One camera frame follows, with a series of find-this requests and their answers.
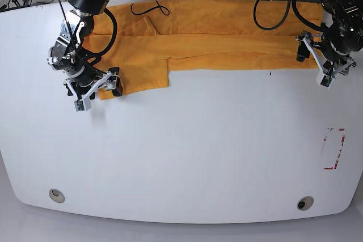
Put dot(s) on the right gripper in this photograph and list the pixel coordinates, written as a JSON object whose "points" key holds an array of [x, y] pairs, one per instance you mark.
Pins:
{"points": [[90, 84]]}

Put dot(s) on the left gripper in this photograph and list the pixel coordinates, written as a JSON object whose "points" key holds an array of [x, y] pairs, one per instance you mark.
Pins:
{"points": [[328, 60]]}

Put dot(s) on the yellow T-shirt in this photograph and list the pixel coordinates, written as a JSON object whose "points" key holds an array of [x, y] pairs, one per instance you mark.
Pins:
{"points": [[154, 39]]}

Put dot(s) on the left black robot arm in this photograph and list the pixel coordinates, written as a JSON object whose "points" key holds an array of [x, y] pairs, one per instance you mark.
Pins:
{"points": [[342, 37]]}

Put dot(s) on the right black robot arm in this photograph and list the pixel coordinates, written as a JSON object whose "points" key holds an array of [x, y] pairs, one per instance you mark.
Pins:
{"points": [[68, 54]]}

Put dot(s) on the red tape rectangle marking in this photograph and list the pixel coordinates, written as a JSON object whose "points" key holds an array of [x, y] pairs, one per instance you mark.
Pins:
{"points": [[332, 148]]}

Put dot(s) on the left table grommet hole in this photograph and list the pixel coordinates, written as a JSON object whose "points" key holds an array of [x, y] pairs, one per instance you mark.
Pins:
{"points": [[57, 196]]}

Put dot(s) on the table grommet hole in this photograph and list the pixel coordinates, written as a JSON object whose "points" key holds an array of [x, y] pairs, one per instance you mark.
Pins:
{"points": [[57, 196], [305, 203]]}

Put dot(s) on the right table grommet hole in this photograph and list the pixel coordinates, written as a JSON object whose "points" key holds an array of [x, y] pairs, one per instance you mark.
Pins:
{"points": [[305, 203]]}

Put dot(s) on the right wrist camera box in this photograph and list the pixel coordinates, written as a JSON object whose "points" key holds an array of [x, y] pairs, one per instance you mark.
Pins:
{"points": [[82, 105]]}

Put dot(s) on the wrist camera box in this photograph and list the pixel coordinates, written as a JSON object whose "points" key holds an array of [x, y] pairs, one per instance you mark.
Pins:
{"points": [[82, 105], [325, 80]]}

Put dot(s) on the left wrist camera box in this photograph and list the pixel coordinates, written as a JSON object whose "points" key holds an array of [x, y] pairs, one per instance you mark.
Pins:
{"points": [[325, 80]]}

